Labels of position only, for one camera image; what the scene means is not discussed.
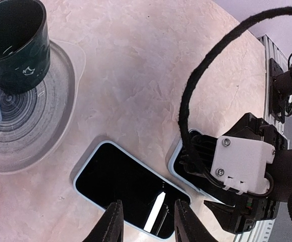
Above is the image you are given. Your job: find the dark green ceramic mug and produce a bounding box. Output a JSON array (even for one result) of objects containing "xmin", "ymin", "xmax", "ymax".
[{"xmin": 0, "ymin": 0, "xmax": 50, "ymax": 94}]

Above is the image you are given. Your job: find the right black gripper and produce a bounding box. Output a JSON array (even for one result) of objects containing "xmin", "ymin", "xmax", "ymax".
[{"xmin": 204, "ymin": 113, "xmax": 288, "ymax": 234}]

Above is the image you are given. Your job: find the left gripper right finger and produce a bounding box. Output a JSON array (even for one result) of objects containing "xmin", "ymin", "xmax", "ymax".
[{"xmin": 174, "ymin": 199, "xmax": 217, "ymax": 242}]

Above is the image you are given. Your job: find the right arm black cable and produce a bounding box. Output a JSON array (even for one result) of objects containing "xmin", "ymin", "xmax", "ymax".
[{"xmin": 178, "ymin": 7, "xmax": 292, "ymax": 174}]

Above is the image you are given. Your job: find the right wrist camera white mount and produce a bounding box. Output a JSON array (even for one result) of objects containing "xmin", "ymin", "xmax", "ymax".
[{"xmin": 210, "ymin": 136, "xmax": 275, "ymax": 195}]

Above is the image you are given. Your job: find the light blue phone case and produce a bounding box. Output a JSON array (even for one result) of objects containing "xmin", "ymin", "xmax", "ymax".
[
  {"xmin": 168, "ymin": 129, "xmax": 225, "ymax": 203},
  {"xmin": 72, "ymin": 140, "xmax": 192, "ymax": 240}
]

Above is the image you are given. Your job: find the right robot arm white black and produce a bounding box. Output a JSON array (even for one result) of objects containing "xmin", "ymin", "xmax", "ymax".
[{"xmin": 204, "ymin": 58, "xmax": 292, "ymax": 234}]

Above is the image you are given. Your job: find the purple edged black phone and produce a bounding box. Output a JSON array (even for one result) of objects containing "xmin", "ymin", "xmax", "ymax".
[{"xmin": 75, "ymin": 142, "xmax": 190, "ymax": 239}]

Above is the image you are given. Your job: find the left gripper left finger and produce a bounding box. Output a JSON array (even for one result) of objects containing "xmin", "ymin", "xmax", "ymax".
[{"xmin": 83, "ymin": 200, "xmax": 124, "ymax": 242}]

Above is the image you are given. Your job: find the grey ceramic plate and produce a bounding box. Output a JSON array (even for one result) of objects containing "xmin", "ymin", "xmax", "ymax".
[{"xmin": 0, "ymin": 39, "xmax": 86, "ymax": 174}]

